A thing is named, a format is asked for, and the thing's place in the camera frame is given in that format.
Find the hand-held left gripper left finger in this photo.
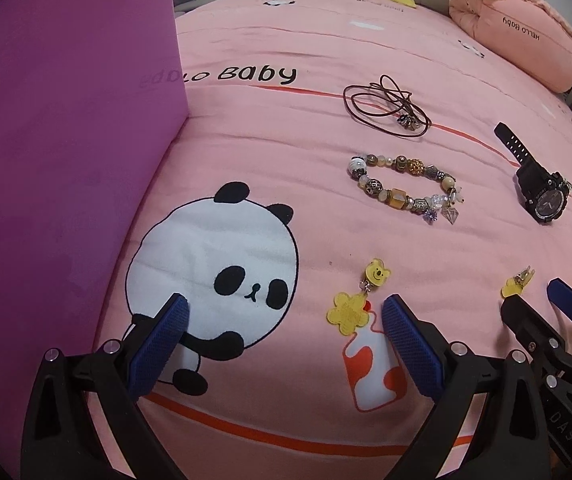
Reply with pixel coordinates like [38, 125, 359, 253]
[20, 294, 191, 480]

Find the yellow flower bottle keychain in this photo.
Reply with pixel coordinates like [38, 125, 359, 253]
[326, 258, 409, 412]

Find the small yellow bear charm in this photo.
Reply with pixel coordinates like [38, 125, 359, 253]
[501, 265, 537, 300]

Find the beaded charm bracelet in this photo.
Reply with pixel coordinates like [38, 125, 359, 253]
[348, 153, 467, 225]

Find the purple plastic bin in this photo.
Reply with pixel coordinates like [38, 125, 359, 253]
[0, 0, 190, 467]

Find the pink folded duvet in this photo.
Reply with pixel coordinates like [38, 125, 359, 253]
[446, 0, 572, 94]

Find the black wrist watch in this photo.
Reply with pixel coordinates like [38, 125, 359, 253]
[494, 121, 572, 226]

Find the brown cord necklace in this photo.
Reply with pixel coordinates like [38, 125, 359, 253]
[343, 74, 433, 137]

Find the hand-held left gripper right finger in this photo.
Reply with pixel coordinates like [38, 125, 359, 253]
[382, 294, 552, 480]

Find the pink printed bed sheet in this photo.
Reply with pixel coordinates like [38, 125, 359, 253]
[86, 0, 572, 480]

